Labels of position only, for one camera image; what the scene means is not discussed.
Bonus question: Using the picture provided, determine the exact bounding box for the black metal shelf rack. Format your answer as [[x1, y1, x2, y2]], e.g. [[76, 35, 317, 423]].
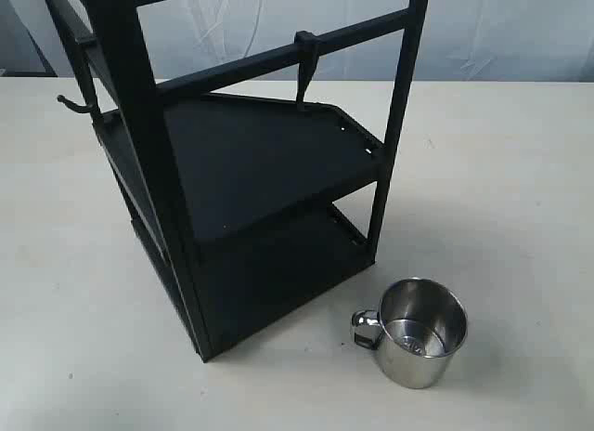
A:
[[45, 0, 429, 361]]

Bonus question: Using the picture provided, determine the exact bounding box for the black plastic hook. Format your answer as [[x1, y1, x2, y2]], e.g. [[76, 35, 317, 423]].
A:
[[294, 31, 319, 111]]

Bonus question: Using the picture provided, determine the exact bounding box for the stainless steel mug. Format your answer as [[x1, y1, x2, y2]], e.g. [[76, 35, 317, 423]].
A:
[[351, 278, 468, 389]]

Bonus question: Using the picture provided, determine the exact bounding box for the black metal hook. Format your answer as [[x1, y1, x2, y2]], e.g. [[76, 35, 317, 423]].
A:
[[57, 36, 103, 124]]

